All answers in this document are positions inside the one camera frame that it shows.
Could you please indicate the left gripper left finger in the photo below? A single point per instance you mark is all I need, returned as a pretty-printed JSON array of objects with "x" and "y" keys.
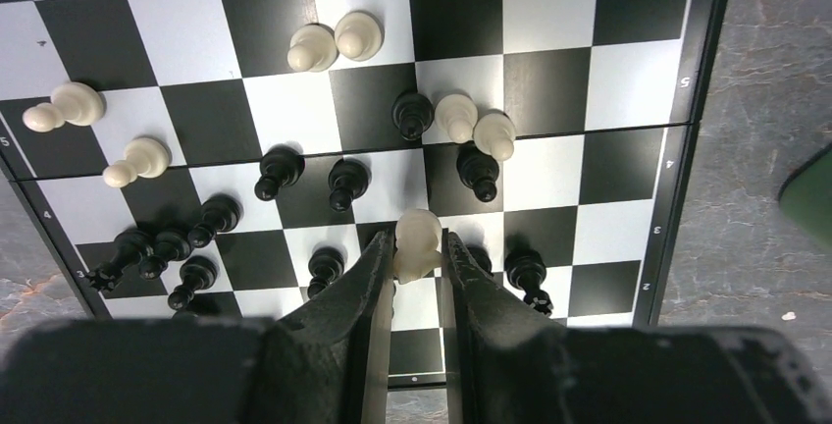
[{"x": 328, "y": 361}]

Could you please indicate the white chess knight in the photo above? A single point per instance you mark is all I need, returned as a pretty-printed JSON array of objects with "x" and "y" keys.
[{"x": 418, "y": 235}]

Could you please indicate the black white chessboard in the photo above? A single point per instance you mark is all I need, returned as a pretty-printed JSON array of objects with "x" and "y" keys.
[{"x": 604, "y": 96}]

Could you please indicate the white pawn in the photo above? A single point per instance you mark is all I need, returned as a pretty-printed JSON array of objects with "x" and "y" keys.
[
  {"x": 457, "y": 115},
  {"x": 359, "y": 36},
  {"x": 494, "y": 135},
  {"x": 312, "y": 48},
  {"x": 73, "y": 102},
  {"x": 144, "y": 157}
]

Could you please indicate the green square tray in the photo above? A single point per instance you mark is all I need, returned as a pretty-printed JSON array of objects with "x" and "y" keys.
[{"x": 805, "y": 198}]

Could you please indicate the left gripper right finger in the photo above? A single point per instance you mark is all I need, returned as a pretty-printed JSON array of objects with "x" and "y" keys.
[{"x": 503, "y": 359}]

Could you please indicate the black pawn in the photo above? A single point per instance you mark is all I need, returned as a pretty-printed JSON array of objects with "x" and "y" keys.
[
  {"x": 325, "y": 266},
  {"x": 218, "y": 214},
  {"x": 348, "y": 180},
  {"x": 412, "y": 113},
  {"x": 197, "y": 273},
  {"x": 478, "y": 171},
  {"x": 169, "y": 245},
  {"x": 281, "y": 166}
]

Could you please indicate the black chess queen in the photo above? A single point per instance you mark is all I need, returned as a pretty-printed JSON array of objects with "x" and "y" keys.
[{"x": 132, "y": 247}]

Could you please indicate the black chess piece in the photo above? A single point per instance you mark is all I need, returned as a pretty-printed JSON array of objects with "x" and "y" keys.
[{"x": 526, "y": 271}]

